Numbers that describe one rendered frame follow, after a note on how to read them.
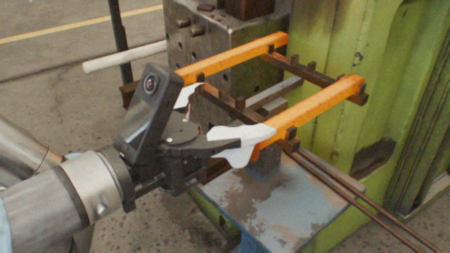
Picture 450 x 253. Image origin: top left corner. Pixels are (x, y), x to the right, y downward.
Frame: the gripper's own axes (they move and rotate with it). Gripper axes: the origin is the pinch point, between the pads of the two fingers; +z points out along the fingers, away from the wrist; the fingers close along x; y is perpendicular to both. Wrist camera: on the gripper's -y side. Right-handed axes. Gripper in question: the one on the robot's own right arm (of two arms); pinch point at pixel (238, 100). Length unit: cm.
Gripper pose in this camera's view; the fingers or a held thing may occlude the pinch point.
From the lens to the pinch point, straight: 52.1
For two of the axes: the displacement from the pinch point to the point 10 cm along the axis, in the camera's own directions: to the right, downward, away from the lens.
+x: 6.5, 4.6, -6.1
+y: 0.0, 8.0, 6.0
